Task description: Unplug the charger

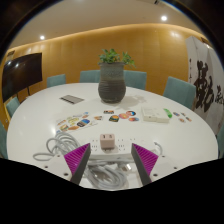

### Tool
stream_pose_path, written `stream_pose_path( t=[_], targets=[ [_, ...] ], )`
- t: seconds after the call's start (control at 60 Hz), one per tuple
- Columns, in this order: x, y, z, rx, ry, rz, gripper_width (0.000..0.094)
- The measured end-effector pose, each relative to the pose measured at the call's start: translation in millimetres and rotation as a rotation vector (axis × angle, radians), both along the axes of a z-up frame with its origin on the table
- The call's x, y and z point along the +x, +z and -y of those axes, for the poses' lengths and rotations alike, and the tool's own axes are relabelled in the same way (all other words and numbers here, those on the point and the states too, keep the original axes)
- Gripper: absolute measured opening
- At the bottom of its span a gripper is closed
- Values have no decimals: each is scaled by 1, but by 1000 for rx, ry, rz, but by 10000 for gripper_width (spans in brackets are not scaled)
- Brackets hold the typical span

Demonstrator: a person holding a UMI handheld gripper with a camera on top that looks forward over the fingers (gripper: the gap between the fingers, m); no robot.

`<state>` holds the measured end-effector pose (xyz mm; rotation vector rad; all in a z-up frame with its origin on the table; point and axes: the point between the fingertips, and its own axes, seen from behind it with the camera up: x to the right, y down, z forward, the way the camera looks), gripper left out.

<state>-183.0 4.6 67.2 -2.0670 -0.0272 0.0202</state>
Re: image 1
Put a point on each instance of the small orange sticker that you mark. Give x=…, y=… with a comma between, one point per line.
x=98, y=117

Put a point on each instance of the green plant in grey pot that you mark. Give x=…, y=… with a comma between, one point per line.
x=111, y=83

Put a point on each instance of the white calligraphy folding screen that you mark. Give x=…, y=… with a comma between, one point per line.
x=205, y=83

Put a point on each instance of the dark rectangular sticker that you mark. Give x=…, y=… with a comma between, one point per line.
x=108, y=112

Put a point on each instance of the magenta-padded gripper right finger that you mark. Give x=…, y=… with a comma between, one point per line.
x=146, y=160

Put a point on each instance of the round multicolour sticker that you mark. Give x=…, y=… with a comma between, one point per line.
x=133, y=119

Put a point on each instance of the sheet of colourful stickers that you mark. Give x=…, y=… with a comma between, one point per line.
x=73, y=122

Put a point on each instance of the round blue-orange sticker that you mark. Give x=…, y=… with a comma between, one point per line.
x=130, y=113

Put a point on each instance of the group of teal chairs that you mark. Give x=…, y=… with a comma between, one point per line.
x=180, y=90

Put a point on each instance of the small pink charger block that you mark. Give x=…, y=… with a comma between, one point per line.
x=107, y=141

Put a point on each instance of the white cardboard box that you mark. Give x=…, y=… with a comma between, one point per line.
x=163, y=117
x=149, y=114

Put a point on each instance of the group of ceiling spotlights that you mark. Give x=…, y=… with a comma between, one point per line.
x=164, y=18

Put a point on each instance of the small green packet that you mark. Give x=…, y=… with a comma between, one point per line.
x=167, y=113

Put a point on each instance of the black wall television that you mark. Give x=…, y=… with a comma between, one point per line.
x=21, y=75

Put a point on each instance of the white power strip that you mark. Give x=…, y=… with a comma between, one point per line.
x=125, y=145

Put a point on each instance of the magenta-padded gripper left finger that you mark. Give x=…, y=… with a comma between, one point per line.
x=76, y=160

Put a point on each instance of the dark square sun sticker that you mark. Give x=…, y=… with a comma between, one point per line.
x=113, y=118

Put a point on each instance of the round orange sticker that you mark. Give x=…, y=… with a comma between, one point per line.
x=123, y=116

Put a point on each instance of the small round sticker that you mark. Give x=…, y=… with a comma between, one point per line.
x=181, y=120
x=183, y=114
x=188, y=119
x=176, y=114

